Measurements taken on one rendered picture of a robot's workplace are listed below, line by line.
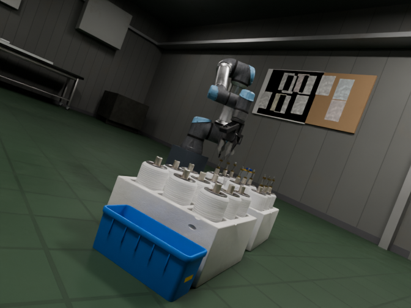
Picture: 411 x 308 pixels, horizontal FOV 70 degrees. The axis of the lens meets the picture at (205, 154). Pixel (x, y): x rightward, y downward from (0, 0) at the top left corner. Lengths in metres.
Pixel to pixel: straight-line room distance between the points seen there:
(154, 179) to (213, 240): 0.29
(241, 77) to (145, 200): 1.19
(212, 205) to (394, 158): 3.38
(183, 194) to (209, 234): 0.16
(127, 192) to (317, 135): 3.76
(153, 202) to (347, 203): 3.42
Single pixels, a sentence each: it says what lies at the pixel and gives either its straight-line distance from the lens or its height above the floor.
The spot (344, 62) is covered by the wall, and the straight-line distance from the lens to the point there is 4.81.
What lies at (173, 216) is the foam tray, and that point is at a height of 0.15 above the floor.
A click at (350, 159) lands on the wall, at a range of 4.23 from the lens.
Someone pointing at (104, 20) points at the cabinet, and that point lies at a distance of 7.70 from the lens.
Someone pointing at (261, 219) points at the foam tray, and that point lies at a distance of 1.36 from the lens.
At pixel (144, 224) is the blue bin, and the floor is 0.09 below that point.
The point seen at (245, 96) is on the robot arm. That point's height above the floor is 0.66.
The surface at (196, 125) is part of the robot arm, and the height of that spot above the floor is 0.46.
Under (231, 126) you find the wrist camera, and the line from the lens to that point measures 1.44.
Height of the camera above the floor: 0.38
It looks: 2 degrees down
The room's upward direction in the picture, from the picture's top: 21 degrees clockwise
